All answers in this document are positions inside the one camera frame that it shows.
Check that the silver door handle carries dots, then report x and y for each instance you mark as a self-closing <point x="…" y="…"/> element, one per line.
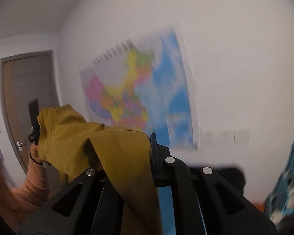
<point x="20" y="145"/>

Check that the brown wooden door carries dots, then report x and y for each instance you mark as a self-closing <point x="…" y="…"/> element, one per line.
<point x="26" y="77"/>

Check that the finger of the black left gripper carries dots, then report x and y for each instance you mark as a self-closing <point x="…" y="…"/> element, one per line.
<point x="33" y="107"/>

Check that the mustard yellow jacket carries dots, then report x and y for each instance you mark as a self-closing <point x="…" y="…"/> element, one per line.
<point x="72" y="145"/>

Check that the black garment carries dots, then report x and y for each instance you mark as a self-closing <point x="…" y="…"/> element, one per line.
<point x="233" y="175"/>

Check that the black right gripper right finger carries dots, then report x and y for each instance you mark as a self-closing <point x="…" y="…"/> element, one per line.
<point x="224" y="209"/>

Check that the person's left hand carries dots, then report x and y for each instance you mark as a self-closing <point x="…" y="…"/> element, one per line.
<point x="34" y="154"/>

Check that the white wall switch panel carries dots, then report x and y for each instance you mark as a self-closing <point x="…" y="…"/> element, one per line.
<point x="222" y="137"/>

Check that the colourful wall map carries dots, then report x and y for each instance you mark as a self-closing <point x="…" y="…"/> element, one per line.
<point x="145" y="84"/>

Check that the teal plastic basket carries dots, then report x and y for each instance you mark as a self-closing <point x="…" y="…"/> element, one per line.
<point x="279" y="205"/>

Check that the pink sleeved left forearm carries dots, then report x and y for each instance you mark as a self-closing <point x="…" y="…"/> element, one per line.
<point x="17" y="204"/>

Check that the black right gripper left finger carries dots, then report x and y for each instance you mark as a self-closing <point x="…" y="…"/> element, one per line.
<point x="88" y="205"/>

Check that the blue bed sheet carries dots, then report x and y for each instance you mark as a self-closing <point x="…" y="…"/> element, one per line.
<point x="180" y="214"/>

